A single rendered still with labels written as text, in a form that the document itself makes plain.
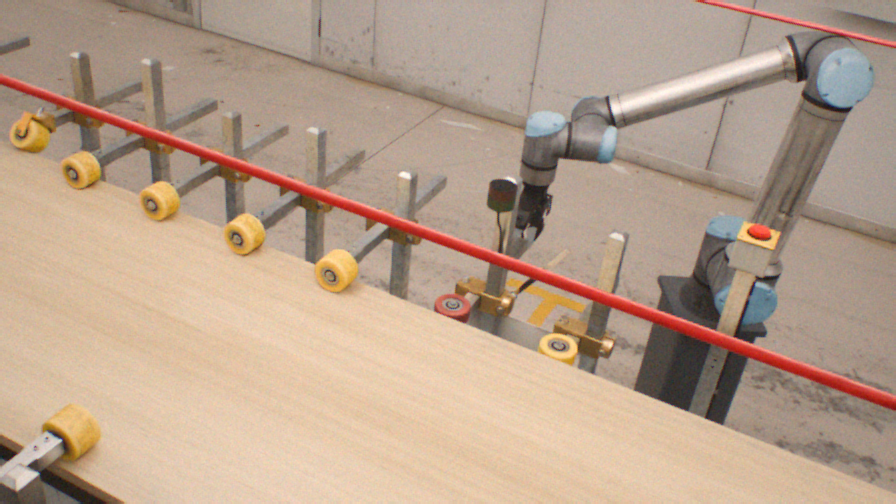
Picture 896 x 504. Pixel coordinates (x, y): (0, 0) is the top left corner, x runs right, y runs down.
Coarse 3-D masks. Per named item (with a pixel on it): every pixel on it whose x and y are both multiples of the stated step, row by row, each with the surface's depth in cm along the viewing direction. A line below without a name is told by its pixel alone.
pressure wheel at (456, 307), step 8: (440, 296) 192; (448, 296) 193; (456, 296) 193; (440, 304) 190; (448, 304) 190; (456, 304) 191; (464, 304) 191; (440, 312) 188; (448, 312) 188; (456, 312) 188; (464, 312) 188; (456, 320) 188; (464, 320) 189
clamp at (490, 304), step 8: (472, 280) 205; (480, 280) 205; (456, 288) 204; (464, 288) 203; (472, 288) 202; (480, 288) 203; (464, 296) 204; (480, 296) 202; (488, 296) 201; (504, 296) 201; (512, 296) 202; (480, 304) 203; (488, 304) 202; (496, 304) 201; (504, 304) 200; (512, 304) 203; (488, 312) 203; (496, 312) 202; (504, 312) 201
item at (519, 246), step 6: (516, 240) 224; (522, 240) 224; (528, 240) 224; (516, 246) 221; (522, 246) 222; (516, 252) 219; (522, 252) 223; (516, 258) 219; (486, 276) 209; (468, 294) 202; (474, 294) 202; (468, 300) 200; (474, 300) 200; (474, 306) 201
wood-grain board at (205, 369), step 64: (0, 192) 211; (64, 192) 214; (128, 192) 217; (0, 256) 190; (64, 256) 192; (128, 256) 194; (192, 256) 197; (256, 256) 199; (0, 320) 172; (64, 320) 174; (128, 320) 176; (192, 320) 178; (256, 320) 180; (320, 320) 182; (384, 320) 184; (448, 320) 187; (0, 384) 158; (64, 384) 159; (128, 384) 161; (192, 384) 163; (256, 384) 164; (320, 384) 166; (384, 384) 168; (448, 384) 170; (512, 384) 172; (576, 384) 174; (128, 448) 148; (192, 448) 150; (256, 448) 151; (320, 448) 153; (384, 448) 154; (448, 448) 156; (512, 448) 157; (576, 448) 159; (640, 448) 161; (704, 448) 162; (768, 448) 164
